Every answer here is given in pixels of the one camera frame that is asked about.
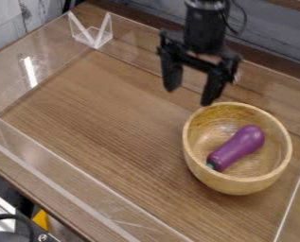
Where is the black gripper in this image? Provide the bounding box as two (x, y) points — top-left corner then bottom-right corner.
(156, 6), (241, 106)

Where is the purple toy eggplant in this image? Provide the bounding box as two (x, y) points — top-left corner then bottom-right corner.
(206, 125), (265, 172)

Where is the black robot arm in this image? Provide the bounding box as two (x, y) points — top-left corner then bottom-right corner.
(156, 0), (242, 106)

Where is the brown wooden bowl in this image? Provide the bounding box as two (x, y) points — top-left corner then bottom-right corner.
(182, 102), (292, 196)

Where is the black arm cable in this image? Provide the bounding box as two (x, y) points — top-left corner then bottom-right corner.
(219, 0), (247, 36)

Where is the clear acrylic corner bracket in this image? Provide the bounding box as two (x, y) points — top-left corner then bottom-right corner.
(67, 11), (112, 49)

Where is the clear acrylic barrier wall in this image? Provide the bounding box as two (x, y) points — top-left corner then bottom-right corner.
(0, 118), (191, 242)

